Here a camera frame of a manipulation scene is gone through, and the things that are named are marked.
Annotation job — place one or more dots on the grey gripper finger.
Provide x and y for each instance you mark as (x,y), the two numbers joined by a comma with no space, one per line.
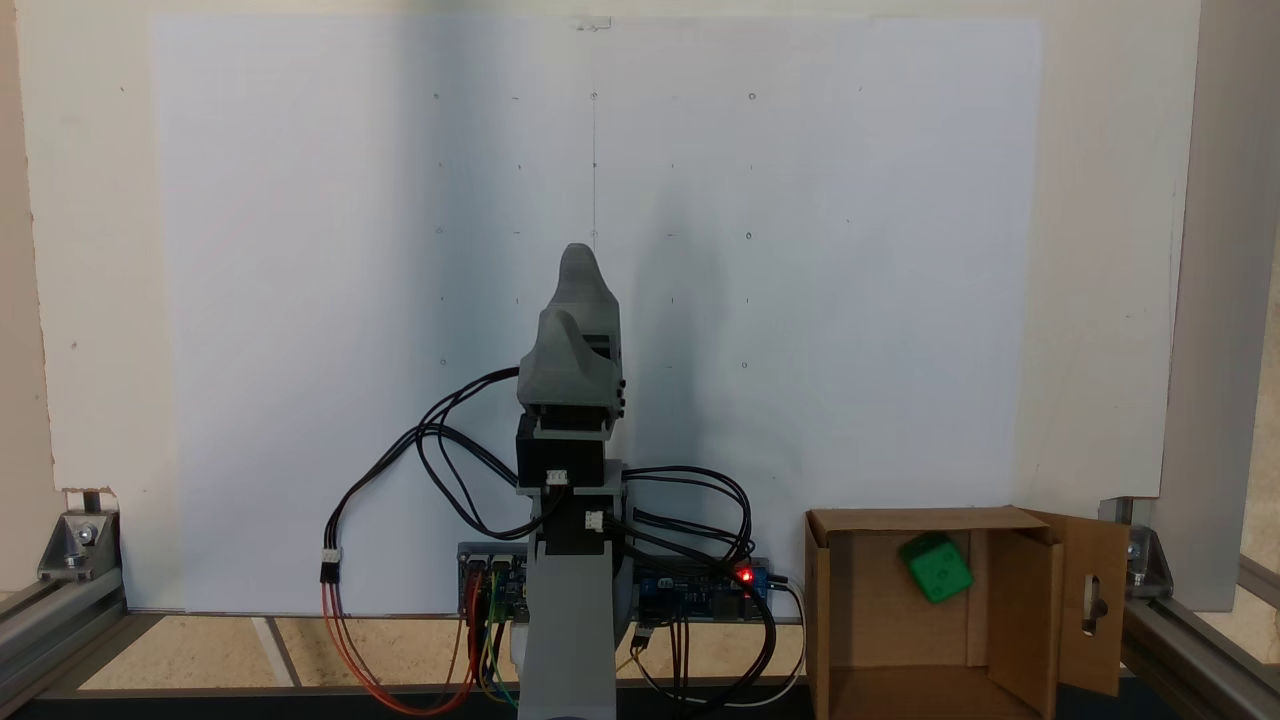
(585,290)
(560,370)

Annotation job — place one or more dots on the green dice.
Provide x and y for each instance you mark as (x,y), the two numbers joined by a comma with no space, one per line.
(938,568)

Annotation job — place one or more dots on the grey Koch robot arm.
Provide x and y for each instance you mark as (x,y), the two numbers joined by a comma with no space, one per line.
(565,640)

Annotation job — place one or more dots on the small motor driver circuit board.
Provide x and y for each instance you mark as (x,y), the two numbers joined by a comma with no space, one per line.
(490,580)

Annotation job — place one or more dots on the circuit board with blue terminal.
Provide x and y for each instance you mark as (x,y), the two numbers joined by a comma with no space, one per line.
(700,595)

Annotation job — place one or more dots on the clear tape piece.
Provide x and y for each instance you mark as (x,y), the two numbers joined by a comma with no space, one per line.
(592,22)

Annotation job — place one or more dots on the brown cardboard box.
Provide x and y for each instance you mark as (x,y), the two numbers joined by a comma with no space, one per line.
(850,620)

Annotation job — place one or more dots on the metal corner bracket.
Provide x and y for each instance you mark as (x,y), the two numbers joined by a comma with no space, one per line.
(80,545)
(1150,560)

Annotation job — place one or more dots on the aluminium frame rail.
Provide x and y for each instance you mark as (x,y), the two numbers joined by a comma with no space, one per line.
(50,630)
(1200,650)

